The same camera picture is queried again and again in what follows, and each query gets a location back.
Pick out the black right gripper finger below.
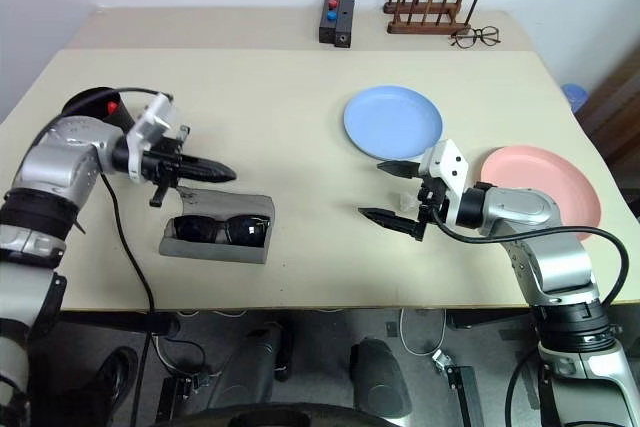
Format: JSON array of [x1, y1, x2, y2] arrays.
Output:
[[376, 159, 427, 179], [357, 206, 421, 241]]

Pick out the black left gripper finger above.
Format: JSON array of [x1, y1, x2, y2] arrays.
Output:
[[178, 155, 236, 174], [178, 169, 238, 185]]

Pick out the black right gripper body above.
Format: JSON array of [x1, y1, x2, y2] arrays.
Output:
[[411, 174, 447, 241]]

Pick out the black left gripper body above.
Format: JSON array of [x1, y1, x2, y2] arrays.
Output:
[[142, 125, 194, 208]]

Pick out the black sunglasses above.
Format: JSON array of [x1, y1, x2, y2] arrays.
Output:
[[172, 215, 272, 248]]

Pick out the grey felt glasses case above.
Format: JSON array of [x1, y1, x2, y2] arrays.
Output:
[[158, 185, 276, 266]]

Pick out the crumpled white paper scrap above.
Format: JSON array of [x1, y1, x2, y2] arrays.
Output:
[[392, 191, 419, 214]]

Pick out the light blue plate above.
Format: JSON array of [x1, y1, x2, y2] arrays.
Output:
[[342, 85, 445, 161]]

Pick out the black plastic cup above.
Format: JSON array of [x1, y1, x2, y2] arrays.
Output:
[[62, 86, 139, 137]]

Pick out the pink plate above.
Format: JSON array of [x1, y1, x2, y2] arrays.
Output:
[[480, 145, 601, 243]]

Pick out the brown-framed clear eyeglasses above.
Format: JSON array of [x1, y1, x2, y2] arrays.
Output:
[[449, 25, 501, 50]]

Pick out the brown wooden peg rack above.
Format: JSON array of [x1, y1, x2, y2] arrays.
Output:
[[383, 0, 482, 36]]

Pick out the black box with buttons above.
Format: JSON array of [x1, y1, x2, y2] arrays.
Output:
[[318, 0, 342, 44]]

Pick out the dark rounded shape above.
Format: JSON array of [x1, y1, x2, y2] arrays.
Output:
[[349, 339, 414, 421], [219, 324, 294, 403]]

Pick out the blue round container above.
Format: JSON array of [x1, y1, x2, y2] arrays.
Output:
[[562, 82, 589, 111]]

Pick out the dark wooden furniture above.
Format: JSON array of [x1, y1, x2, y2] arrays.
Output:
[[574, 44, 640, 218]]

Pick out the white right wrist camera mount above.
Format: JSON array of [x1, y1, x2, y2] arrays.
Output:
[[418, 139, 471, 228]]

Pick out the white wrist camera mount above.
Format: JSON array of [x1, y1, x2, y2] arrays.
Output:
[[418, 139, 471, 228], [127, 92, 176, 183]]

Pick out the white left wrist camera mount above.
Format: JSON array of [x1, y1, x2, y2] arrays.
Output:
[[127, 92, 176, 183]]

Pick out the white floor cable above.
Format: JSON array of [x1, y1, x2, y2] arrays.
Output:
[[399, 307, 446, 356]]

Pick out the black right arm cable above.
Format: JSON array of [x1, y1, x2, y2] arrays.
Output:
[[430, 206, 630, 306]]

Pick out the black table frame bar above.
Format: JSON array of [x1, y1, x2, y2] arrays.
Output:
[[446, 307, 534, 331], [57, 311, 179, 336]]

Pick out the black metal floor bracket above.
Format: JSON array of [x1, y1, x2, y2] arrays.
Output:
[[444, 365, 484, 427]]

